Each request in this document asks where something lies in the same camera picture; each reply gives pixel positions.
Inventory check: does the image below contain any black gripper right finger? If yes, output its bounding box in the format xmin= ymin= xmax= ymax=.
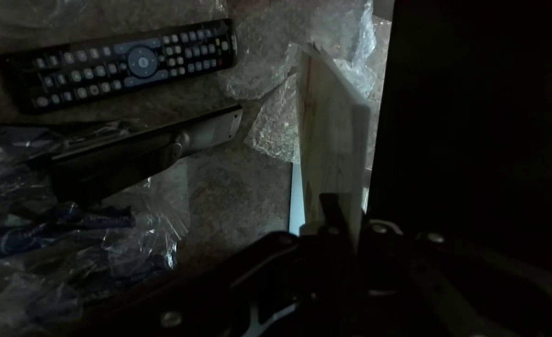
xmin=355 ymin=214 xmax=417 ymax=298

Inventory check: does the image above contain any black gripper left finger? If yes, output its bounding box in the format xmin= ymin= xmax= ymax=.
xmin=317 ymin=191 xmax=360 ymax=255

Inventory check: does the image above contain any illustrated magazine with yellow title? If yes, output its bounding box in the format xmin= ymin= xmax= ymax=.
xmin=287 ymin=41 xmax=373 ymax=240

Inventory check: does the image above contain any black computer monitor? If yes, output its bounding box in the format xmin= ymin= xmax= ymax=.
xmin=366 ymin=0 xmax=552 ymax=279

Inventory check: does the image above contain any folding utility knife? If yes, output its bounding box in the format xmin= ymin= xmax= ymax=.
xmin=48 ymin=103 xmax=246 ymax=204

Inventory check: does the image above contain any black remote control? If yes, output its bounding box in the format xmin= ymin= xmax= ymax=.
xmin=0 ymin=17 xmax=241 ymax=116

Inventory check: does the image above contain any plastic bag with dark parts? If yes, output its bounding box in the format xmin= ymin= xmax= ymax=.
xmin=0 ymin=122 xmax=186 ymax=320

